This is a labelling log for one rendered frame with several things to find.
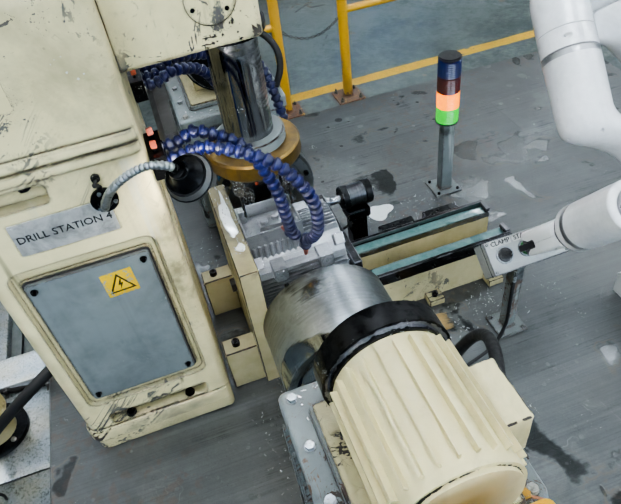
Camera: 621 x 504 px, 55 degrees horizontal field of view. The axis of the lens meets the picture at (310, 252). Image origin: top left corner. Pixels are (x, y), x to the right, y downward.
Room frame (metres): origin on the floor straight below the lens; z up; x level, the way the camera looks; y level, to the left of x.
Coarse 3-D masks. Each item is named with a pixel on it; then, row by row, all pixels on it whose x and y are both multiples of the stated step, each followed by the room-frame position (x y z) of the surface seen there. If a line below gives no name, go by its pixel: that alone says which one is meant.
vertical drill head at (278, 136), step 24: (216, 48) 0.92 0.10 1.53; (240, 48) 0.92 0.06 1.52; (216, 72) 0.93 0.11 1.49; (240, 72) 0.92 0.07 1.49; (216, 96) 0.95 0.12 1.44; (240, 96) 0.92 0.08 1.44; (264, 96) 0.94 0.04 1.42; (240, 120) 0.92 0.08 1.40; (264, 120) 0.93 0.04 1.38; (264, 144) 0.91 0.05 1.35; (288, 144) 0.93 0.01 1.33; (216, 168) 0.91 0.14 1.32; (240, 168) 0.88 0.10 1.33; (240, 192) 0.91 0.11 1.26
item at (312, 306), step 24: (288, 288) 0.74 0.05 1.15; (312, 288) 0.72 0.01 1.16; (336, 288) 0.71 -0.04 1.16; (360, 288) 0.71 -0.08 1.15; (384, 288) 0.76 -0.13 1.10; (288, 312) 0.70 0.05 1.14; (312, 312) 0.67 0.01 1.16; (336, 312) 0.66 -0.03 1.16; (288, 336) 0.66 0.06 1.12; (312, 336) 0.63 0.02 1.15; (288, 360) 0.62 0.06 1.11; (312, 360) 0.59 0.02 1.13; (288, 384) 0.59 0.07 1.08
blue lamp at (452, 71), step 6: (438, 60) 1.39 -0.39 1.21; (438, 66) 1.38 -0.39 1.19; (444, 66) 1.37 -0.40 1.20; (450, 66) 1.36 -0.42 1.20; (456, 66) 1.36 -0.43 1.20; (438, 72) 1.38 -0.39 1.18; (444, 72) 1.36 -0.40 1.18; (450, 72) 1.36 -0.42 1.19; (456, 72) 1.36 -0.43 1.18; (444, 78) 1.36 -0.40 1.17; (450, 78) 1.36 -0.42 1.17
